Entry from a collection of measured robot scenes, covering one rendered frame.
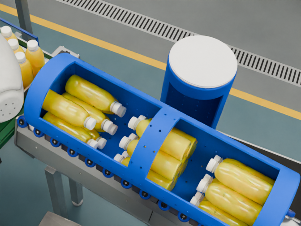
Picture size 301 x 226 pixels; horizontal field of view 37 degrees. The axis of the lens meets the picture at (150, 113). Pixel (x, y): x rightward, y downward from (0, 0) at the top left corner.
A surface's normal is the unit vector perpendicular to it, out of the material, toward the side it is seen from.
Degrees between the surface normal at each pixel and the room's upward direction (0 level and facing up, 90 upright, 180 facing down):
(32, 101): 55
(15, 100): 88
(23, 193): 0
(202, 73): 0
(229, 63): 0
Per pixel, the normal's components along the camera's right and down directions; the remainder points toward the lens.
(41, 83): -0.16, -0.18
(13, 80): 0.80, -0.38
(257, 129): 0.09, -0.57
